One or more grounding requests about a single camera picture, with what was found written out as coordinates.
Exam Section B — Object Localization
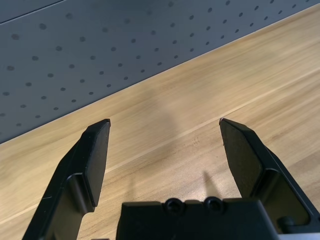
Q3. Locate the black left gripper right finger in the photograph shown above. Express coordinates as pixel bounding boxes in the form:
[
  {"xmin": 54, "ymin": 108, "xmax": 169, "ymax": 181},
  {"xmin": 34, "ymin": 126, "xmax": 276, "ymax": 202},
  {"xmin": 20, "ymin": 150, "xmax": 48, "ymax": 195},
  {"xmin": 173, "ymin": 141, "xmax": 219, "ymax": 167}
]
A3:
[{"xmin": 219, "ymin": 117, "xmax": 320, "ymax": 226}]

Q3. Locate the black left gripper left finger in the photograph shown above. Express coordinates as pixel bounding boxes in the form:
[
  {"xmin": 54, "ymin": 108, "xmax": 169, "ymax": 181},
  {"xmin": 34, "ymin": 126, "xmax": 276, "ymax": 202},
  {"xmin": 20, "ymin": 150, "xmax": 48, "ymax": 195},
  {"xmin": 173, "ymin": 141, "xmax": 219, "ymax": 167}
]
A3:
[{"xmin": 21, "ymin": 119, "xmax": 111, "ymax": 240}]

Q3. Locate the grey perforated pegboard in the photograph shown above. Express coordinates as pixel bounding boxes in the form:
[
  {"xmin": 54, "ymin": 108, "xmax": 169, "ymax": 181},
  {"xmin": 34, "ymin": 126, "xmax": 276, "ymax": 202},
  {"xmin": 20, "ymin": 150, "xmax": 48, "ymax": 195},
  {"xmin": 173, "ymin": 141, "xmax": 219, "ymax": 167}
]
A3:
[{"xmin": 0, "ymin": 0, "xmax": 311, "ymax": 145}]

